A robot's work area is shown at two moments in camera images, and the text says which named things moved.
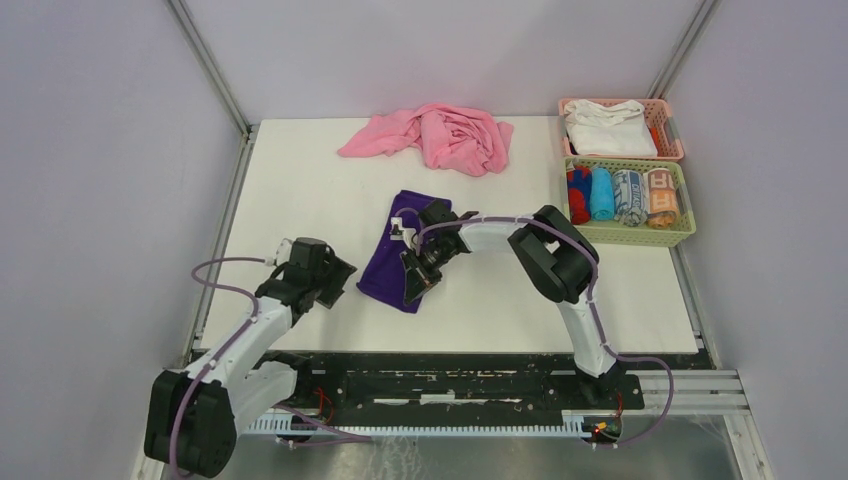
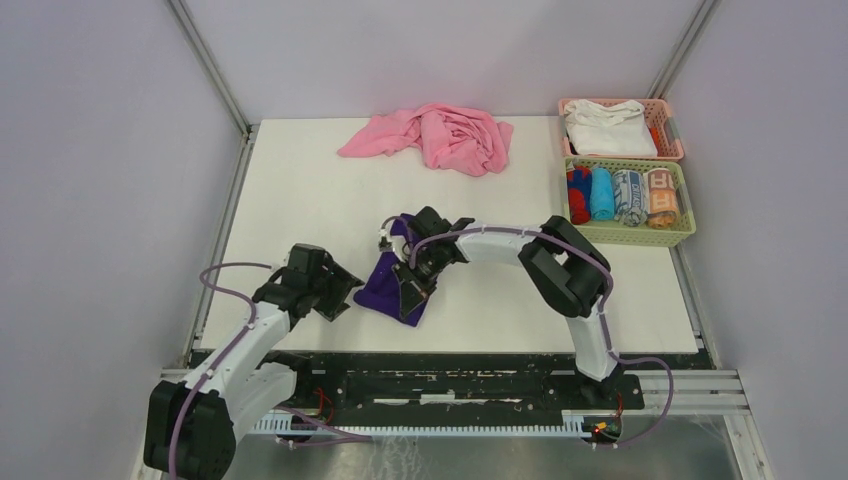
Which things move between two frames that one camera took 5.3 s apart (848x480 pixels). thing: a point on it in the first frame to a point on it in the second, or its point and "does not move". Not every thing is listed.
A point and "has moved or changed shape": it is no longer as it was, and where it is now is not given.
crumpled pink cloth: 457,139 does not move
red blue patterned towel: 580,193 does not move
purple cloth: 382,275 has moved or changed shape
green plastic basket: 628,201 does not move
